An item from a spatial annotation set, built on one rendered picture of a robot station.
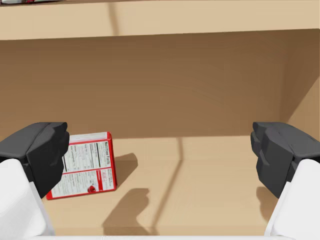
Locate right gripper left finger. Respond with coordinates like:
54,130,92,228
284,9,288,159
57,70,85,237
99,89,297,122
0,121,70,237

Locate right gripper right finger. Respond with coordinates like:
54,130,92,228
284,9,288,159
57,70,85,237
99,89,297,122
250,121,320,237

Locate small red and white carton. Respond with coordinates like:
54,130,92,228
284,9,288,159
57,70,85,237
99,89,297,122
46,131,118,201

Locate pale wooden shelf unit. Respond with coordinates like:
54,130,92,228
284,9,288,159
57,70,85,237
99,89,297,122
0,0,320,237

